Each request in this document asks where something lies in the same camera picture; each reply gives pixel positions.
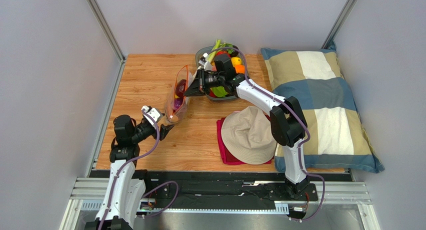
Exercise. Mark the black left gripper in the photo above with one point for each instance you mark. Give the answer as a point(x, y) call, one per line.
point(164, 129)

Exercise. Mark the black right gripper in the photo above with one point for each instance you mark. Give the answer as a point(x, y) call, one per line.
point(201, 82)

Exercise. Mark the orange carrot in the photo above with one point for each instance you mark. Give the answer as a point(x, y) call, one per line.
point(173, 116)

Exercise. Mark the purple onion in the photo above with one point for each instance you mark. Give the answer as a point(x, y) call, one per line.
point(179, 91)

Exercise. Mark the clear zip top bag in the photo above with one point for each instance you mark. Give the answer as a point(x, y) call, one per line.
point(184, 73)

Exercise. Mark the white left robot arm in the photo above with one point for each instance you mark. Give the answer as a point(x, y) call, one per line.
point(124, 192)

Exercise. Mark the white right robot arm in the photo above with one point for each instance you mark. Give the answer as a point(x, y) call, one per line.
point(288, 125)

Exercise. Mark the grey food basin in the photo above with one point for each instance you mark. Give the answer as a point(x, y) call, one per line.
point(201, 53)

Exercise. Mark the green star fruit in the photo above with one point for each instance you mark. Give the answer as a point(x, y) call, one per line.
point(218, 92)

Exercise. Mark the red tomato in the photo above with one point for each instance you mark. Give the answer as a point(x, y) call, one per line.
point(223, 52)

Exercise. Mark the green leek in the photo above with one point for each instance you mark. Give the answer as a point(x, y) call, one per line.
point(219, 46)

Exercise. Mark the orange fruit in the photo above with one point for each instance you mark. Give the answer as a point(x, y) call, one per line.
point(240, 69)

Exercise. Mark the beige bucket hat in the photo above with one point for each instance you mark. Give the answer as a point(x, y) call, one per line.
point(248, 137)

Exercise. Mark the magenta folded cloth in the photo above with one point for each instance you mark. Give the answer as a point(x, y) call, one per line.
point(226, 156)

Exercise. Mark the plaid pillow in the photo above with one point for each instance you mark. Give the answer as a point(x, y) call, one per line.
point(337, 136)

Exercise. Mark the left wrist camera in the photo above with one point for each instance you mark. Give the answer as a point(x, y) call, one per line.
point(152, 115)

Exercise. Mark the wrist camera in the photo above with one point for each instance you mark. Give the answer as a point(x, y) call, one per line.
point(204, 63)
point(152, 115)

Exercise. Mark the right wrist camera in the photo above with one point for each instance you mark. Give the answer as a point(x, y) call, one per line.
point(204, 63)

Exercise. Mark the aluminium corner post left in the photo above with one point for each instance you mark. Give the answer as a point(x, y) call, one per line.
point(96, 9)

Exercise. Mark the aluminium corner post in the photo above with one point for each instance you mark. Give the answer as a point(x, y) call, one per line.
point(96, 9)
point(343, 15)

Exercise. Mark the aluminium corner post right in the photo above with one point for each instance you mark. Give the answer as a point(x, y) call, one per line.
point(343, 15)

